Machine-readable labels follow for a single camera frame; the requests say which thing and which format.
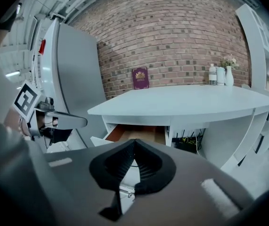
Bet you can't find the purple book gold emblem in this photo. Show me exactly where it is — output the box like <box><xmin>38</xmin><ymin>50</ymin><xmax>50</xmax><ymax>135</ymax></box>
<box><xmin>131</xmin><ymin>66</ymin><xmax>150</xmax><ymax>90</ymax></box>

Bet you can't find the black router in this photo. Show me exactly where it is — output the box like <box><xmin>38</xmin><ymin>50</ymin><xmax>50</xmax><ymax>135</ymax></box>
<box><xmin>173</xmin><ymin>129</ymin><xmax>206</xmax><ymax>154</ymax></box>

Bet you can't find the person's left forearm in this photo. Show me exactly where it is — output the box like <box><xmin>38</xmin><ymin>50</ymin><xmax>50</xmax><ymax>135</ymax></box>
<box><xmin>3</xmin><ymin>107</ymin><xmax>31</xmax><ymax>139</ymax></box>

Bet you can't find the white desk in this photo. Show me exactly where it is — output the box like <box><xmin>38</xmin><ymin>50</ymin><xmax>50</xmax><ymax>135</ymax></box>
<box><xmin>87</xmin><ymin>84</ymin><xmax>269</xmax><ymax>174</ymax></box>

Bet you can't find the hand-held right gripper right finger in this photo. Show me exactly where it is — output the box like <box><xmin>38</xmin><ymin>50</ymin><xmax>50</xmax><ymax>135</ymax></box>
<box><xmin>134</xmin><ymin>139</ymin><xmax>177</xmax><ymax>195</ymax></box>

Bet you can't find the white vase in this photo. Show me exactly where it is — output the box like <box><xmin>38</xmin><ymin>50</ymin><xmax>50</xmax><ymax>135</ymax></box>
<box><xmin>224</xmin><ymin>66</ymin><xmax>235</xmax><ymax>87</ymax></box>

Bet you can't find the white desk drawer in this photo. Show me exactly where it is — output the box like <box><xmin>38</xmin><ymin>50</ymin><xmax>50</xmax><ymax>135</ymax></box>
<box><xmin>90</xmin><ymin>123</ymin><xmax>172</xmax><ymax>148</ymax></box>

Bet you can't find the large white grey cabinet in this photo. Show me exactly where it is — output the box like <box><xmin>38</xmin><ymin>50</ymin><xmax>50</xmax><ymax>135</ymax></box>
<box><xmin>39</xmin><ymin>17</ymin><xmax>107</xmax><ymax>151</ymax></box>

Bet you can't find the red tag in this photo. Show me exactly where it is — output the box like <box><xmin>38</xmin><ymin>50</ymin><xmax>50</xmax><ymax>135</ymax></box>
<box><xmin>38</xmin><ymin>39</ymin><xmax>47</xmax><ymax>56</ymax></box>

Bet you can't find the white jug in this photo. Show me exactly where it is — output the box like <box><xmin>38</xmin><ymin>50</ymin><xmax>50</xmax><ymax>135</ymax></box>
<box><xmin>215</xmin><ymin>66</ymin><xmax>227</xmax><ymax>86</ymax></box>

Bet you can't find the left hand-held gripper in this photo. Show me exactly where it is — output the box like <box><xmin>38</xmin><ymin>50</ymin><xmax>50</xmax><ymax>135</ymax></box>
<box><xmin>12</xmin><ymin>79</ymin><xmax>89</xmax><ymax>148</ymax></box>

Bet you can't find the clear water bottle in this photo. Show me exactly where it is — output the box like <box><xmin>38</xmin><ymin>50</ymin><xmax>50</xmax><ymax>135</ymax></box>
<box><xmin>208</xmin><ymin>64</ymin><xmax>218</xmax><ymax>86</ymax></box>

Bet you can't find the white cable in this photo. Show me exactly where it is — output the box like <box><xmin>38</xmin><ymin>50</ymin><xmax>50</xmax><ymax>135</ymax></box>
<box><xmin>195</xmin><ymin>129</ymin><xmax>201</xmax><ymax>155</ymax></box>

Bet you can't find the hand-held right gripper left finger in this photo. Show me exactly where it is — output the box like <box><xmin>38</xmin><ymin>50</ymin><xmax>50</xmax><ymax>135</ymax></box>
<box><xmin>89</xmin><ymin>139</ymin><xmax>138</xmax><ymax>222</ymax></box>

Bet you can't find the white shelf unit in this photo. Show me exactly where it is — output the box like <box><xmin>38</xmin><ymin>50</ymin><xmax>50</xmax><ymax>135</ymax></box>
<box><xmin>235</xmin><ymin>3</ymin><xmax>269</xmax><ymax>90</ymax></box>

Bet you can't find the pale flower bunch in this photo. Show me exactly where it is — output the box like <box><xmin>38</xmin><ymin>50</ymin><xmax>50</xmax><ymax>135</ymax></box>
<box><xmin>220</xmin><ymin>54</ymin><xmax>240</xmax><ymax>70</ymax></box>

